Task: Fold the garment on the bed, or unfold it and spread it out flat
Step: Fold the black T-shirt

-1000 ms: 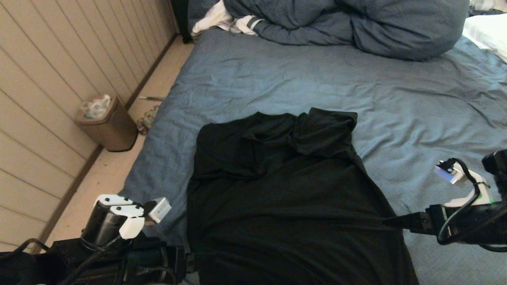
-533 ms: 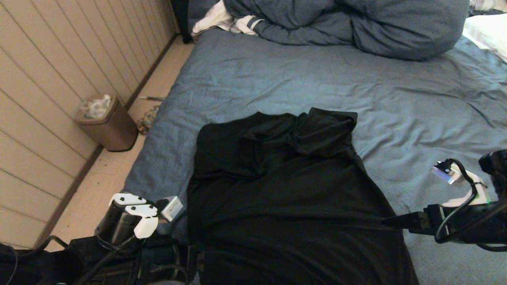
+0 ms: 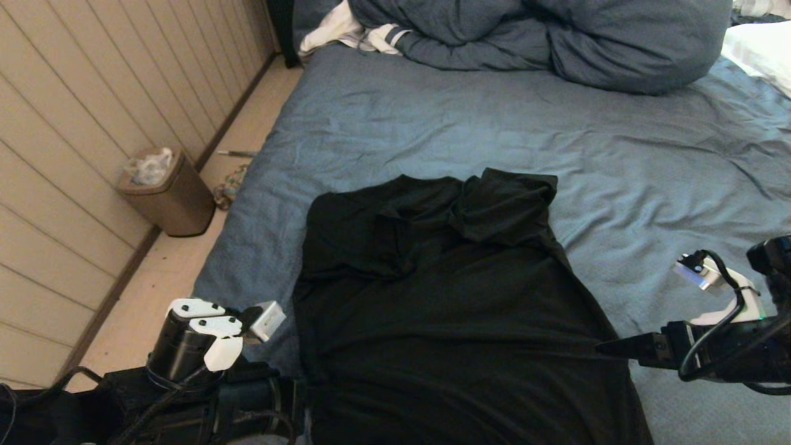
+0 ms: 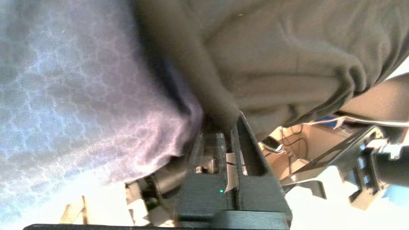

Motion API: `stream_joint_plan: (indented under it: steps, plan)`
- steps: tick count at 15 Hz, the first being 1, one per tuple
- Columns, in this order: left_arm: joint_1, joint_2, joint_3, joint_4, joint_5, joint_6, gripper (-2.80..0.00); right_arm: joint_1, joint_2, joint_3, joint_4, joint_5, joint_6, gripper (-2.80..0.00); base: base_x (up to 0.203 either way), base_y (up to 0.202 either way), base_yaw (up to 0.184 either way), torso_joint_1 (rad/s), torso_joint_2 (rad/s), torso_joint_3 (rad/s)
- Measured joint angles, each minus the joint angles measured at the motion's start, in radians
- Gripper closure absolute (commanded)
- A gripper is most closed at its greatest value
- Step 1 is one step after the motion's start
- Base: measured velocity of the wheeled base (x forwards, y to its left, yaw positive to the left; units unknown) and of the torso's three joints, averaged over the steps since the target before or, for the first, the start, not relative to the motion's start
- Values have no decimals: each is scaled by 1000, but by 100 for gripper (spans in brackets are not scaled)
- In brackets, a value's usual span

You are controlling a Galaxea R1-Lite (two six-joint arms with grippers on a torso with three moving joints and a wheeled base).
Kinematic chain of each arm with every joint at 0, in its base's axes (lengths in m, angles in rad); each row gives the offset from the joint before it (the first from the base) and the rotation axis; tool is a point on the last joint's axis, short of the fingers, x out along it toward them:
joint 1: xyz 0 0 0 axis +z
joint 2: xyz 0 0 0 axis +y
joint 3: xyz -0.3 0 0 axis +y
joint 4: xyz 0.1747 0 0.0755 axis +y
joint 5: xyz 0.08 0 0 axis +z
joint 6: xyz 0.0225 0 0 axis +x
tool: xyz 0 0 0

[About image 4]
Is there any blue bed sheet mattress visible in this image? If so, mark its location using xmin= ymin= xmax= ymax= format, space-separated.
xmin=0 ymin=0 xmax=205 ymax=221

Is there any white robot body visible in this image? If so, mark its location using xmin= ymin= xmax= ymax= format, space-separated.
xmin=125 ymin=166 xmax=409 ymax=230

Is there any small black oval device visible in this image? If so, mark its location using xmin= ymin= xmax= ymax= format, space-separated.
xmin=262 ymin=137 xmax=283 ymax=153

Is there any black printed t-shirt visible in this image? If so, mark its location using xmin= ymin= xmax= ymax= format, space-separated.
xmin=133 ymin=0 xmax=409 ymax=141

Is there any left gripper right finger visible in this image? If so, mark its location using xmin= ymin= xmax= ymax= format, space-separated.
xmin=230 ymin=112 xmax=292 ymax=224

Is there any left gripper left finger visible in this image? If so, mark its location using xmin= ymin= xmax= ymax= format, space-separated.
xmin=176 ymin=128 xmax=237 ymax=224

